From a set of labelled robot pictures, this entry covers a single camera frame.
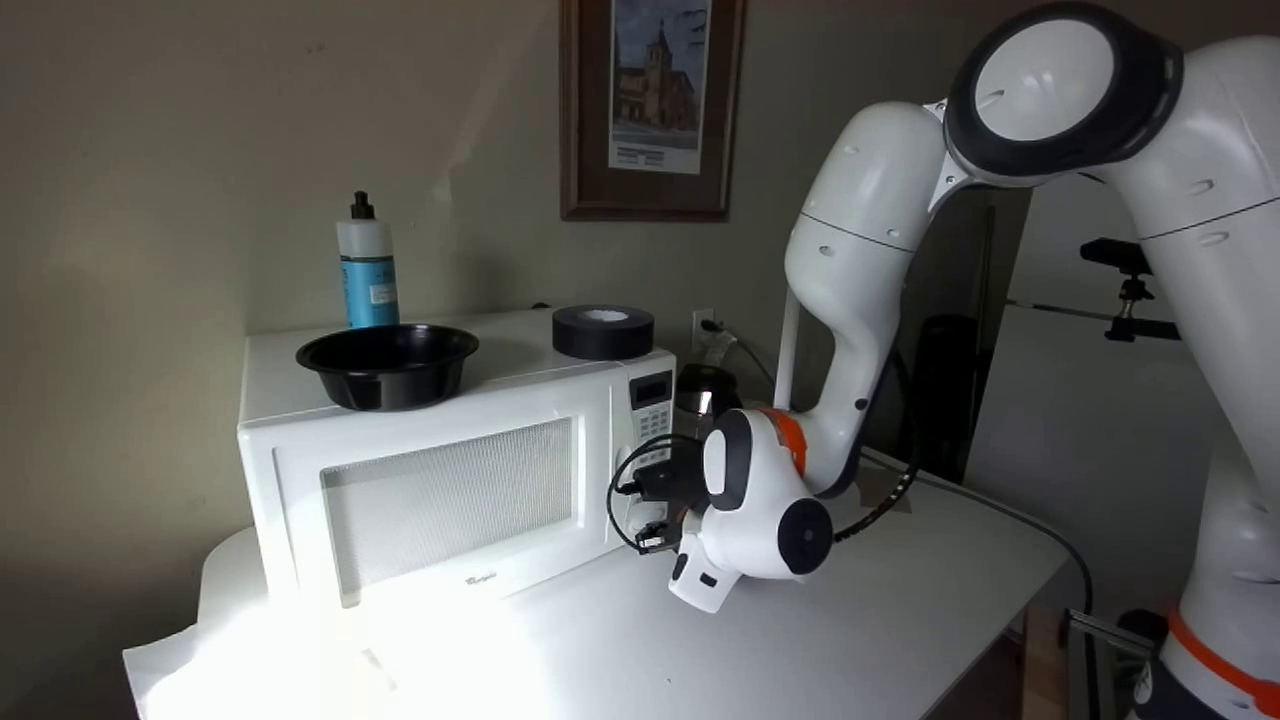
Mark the black camera on tripod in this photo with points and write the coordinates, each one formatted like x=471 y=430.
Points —
x=1132 y=284

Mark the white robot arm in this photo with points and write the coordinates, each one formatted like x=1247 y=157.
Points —
x=1132 y=148

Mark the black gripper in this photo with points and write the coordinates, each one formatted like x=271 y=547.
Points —
x=672 y=481

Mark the black bowl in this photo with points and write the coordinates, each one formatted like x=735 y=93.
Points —
x=384 y=371

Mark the black electric kettle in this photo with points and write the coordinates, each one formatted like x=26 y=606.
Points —
x=705 y=388

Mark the white microwave oven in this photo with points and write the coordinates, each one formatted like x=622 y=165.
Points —
x=501 y=481

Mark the framed picture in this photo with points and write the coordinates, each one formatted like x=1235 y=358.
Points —
x=648 y=107

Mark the blue and white bottle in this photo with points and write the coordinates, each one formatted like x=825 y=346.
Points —
x=366 y=266

